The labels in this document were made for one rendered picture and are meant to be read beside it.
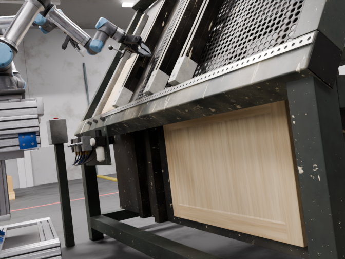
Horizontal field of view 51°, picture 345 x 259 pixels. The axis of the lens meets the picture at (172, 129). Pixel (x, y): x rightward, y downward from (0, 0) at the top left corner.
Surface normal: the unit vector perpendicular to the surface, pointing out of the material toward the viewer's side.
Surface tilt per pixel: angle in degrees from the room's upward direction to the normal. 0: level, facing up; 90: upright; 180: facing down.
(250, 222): 90
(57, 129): 90
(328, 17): 90
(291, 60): 57
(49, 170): 90
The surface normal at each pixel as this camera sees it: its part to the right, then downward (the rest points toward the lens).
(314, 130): -0.86, 0.09
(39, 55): 0.38, -0.07
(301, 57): -0.79, -0.47
